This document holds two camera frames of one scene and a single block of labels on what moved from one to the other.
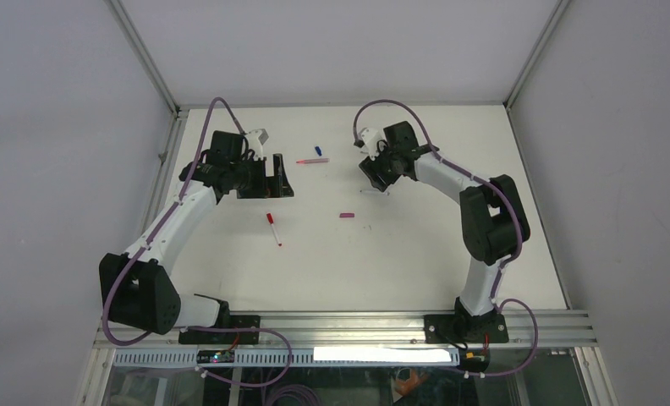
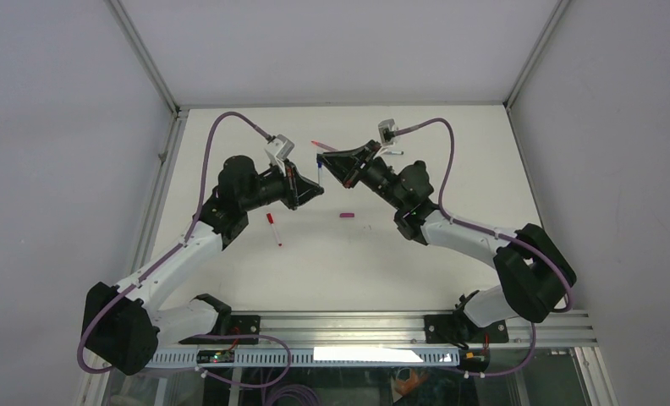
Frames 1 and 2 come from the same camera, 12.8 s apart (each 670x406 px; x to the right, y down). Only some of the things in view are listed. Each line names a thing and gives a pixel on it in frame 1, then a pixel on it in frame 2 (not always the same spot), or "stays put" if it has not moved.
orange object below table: x=405 y=387 stays put
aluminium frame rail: x=538 y=331 stays put
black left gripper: x=268 y=187 → x=297 y=187
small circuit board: x=215 y=356 stays put
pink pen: x=313 y=161 → x=322 y=145
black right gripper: x=371 y=169 → x=346 y=166
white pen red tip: x=276 y=236 stays put
